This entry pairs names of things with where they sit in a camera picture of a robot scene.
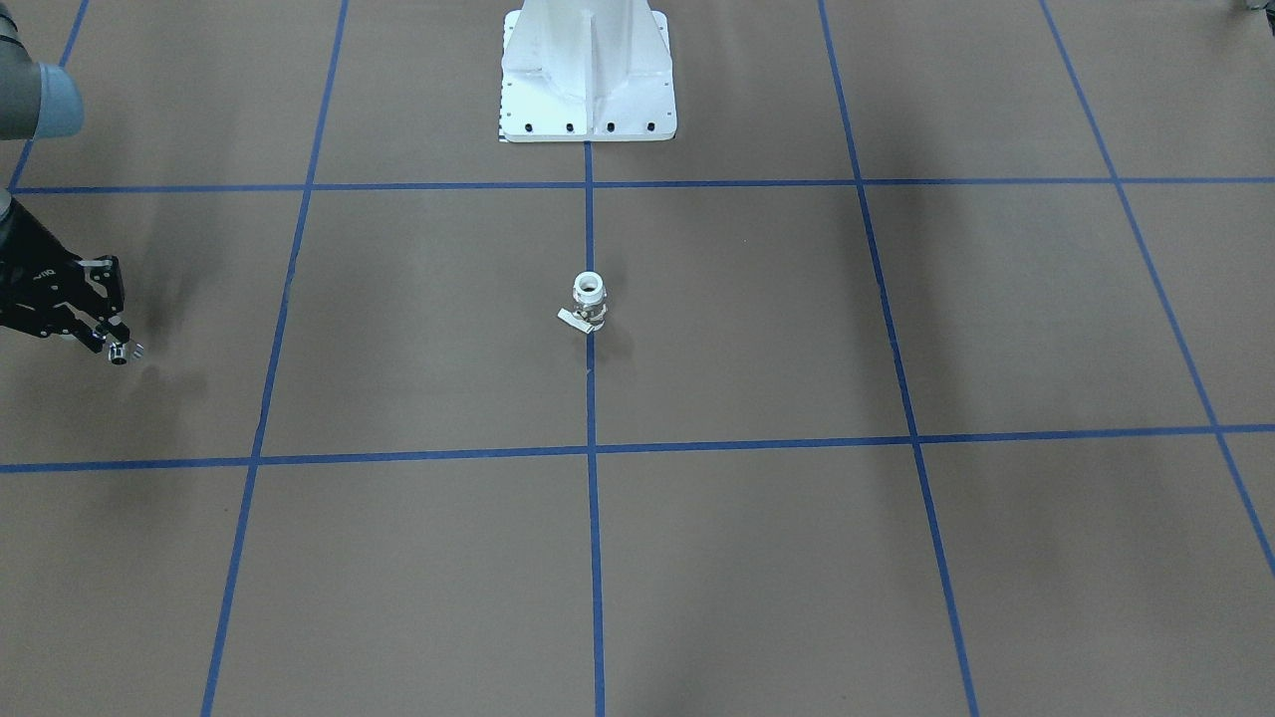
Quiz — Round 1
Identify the PPR valve with metal handle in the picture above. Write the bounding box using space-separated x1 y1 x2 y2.
557 270 609 334

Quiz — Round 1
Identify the chrome tee pipe fitting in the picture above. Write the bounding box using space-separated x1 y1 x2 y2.
106 342 145 364

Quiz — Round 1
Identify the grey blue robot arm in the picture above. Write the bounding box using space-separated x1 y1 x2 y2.
1 6 144 364

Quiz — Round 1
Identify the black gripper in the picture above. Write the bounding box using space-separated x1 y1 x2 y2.
1 219 131 353

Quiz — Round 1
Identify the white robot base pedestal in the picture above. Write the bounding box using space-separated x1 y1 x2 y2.
499 1 678 142

